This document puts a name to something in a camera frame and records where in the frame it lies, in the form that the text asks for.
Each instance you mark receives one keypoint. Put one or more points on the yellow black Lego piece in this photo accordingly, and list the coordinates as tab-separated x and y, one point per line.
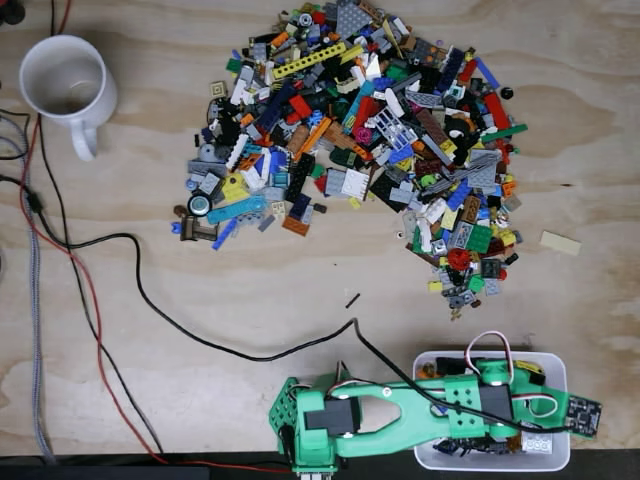
531	371

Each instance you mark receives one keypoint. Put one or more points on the white plastic bin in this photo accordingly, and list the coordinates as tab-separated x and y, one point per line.
559	372

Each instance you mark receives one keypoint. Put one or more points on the white studded Lego plate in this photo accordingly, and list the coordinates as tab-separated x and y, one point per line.
537	443

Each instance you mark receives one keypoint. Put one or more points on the black Lego tyre piece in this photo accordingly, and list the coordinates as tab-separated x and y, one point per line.
450	365

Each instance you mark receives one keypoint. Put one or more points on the orange round Lego piece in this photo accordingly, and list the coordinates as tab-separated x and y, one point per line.
426	371

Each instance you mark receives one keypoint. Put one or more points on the small yellow Lego brick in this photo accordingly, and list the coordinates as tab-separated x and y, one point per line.
435	286

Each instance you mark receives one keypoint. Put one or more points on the red Lego gear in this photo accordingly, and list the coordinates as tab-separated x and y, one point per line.
458	259

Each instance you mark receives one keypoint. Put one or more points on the tan Lego plate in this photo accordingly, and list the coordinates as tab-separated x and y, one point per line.
560	243

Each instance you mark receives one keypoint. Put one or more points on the green square Lego plate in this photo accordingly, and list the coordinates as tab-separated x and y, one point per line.
481	238

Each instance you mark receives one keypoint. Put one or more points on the light grey Lego plate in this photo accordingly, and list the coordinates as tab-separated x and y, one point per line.
462	235

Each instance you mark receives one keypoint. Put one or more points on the large grey Lego plate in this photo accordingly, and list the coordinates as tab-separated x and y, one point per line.
484	170

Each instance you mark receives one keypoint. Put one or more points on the wide black Lego plate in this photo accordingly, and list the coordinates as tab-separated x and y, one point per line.
386	192

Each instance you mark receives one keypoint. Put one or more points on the small yellow Lego tile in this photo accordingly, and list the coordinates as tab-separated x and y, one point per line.
354	203

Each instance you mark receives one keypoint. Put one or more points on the long green Lego plate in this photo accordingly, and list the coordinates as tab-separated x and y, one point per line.
505	133

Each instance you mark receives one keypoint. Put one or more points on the long brown Lego plate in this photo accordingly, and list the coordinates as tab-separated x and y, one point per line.
433	129

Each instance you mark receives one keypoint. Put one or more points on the long red Lego brick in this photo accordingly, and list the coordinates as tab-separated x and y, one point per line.
496	111

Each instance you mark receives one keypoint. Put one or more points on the dark blue Lego plate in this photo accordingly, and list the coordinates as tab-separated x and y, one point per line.
300	207

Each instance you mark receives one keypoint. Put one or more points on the white Lego window grille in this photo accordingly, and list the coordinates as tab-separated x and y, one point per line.
395	127

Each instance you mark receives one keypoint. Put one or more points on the dark green Lego piece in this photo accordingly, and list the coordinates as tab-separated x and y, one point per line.
344	156

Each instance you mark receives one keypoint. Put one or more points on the black round Lego piece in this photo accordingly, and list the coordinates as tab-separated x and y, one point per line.
506	92

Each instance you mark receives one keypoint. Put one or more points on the magenta Lego flower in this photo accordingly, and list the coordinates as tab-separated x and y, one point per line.
363	135

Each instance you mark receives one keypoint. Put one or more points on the small tan Lego tile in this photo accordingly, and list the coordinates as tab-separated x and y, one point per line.
279	208

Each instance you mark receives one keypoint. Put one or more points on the small grey Lego tile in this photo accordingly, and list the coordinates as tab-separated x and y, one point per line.
266	223

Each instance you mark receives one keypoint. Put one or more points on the long black Lego plate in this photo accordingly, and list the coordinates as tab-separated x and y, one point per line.
300	177

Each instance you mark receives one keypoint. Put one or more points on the long blue Lego plate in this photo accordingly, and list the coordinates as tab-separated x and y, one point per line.
487	72

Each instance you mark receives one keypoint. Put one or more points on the long orange Lego plate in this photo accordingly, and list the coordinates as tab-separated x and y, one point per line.
313	138

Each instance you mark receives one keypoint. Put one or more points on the teal Lego plate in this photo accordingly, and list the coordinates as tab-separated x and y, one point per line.
361	100

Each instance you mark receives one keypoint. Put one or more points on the blue narrow Lego plate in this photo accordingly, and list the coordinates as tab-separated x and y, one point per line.
225	234

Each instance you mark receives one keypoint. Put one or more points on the light blue Lego beam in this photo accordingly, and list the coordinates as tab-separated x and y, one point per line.
235	210

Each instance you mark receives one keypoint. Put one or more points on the yellow Lego slope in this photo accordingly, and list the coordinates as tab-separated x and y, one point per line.
235	189

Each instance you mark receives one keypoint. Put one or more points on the round black white Lego dial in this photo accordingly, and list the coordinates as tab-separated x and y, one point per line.
199	205

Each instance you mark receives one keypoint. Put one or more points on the white toothed Lego brick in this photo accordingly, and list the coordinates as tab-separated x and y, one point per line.
237	151

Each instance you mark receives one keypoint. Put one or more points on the grey Lego dome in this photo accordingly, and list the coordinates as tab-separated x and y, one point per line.
207	153

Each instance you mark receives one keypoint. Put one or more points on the yellow Lego beam with holes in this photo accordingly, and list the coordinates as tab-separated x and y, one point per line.
310	59

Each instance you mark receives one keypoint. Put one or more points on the dark grey wedge Lego plate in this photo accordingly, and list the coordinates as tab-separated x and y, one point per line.
352	17

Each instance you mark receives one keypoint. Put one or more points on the tan square Lego tile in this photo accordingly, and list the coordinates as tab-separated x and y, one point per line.
218	89

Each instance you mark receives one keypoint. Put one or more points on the small green Lego brick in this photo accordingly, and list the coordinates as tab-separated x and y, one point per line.
232	64

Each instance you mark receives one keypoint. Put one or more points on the small black stick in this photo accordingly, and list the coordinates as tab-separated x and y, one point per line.
352	300

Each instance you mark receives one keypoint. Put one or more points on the black flat device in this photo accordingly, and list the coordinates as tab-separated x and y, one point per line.
100	473

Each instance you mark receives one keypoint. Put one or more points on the white ceramic mug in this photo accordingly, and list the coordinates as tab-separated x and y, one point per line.
95	115

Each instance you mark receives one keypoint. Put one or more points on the black round object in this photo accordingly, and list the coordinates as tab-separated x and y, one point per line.
10	11

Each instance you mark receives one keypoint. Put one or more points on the camera circuit board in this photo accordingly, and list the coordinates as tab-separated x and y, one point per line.
584	416

